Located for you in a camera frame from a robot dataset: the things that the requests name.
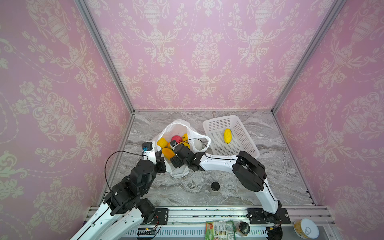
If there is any white plastic bag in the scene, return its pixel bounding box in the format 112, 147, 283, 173
152, 119, 212, 179

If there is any yellow toy corn fruit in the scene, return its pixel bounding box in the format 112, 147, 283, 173
224, 129, 232, 144

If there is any long yellow toy fruit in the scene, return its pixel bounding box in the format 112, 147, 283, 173
162, 148, 175, 160

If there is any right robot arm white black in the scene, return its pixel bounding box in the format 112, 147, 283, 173
170, 144, 285, 225

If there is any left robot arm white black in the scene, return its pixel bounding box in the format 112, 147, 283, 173
72, 150, 166, 240

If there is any red toy apple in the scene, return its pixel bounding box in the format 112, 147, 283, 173
171, 135, 183, 144

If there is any small black cylinder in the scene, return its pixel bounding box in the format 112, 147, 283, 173
211, 182, 220, 192

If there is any white perforated plastic basket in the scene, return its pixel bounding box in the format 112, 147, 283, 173
203, 115, 260, 159

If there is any green snack packet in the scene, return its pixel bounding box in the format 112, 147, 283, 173
205, 221, 236, 240

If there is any dark lidded jar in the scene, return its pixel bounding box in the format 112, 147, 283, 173
236, 221, 251, 237

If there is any yellow tin can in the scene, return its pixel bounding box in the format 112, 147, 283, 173
294, 219, 320, 240

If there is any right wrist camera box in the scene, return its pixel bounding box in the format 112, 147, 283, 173
170, 140, 178, 149

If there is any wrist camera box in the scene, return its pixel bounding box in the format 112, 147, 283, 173
170, 140, 178, 149
142, 142, 156, 164

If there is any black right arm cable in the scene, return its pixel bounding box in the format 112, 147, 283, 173
176, 137, 280, 202

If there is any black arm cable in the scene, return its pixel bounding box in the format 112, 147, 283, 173
104, 150, 149, 193
176, 137, 280, 202

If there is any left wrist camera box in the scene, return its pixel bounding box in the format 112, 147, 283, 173
142, 142, 156, 164

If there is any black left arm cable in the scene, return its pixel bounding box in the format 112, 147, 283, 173
104, 150, 149, 193

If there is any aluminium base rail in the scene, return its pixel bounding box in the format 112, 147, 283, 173
72, 199, 335, 240

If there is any silver left corner post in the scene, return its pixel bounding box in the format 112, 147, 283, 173
74, 0, 135, 115

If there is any silver corner post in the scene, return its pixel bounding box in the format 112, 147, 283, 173
74, 0, 135, 115
271, 0, 347, 117

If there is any silver right corner post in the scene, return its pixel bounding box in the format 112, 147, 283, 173
271, 0, 347, 117

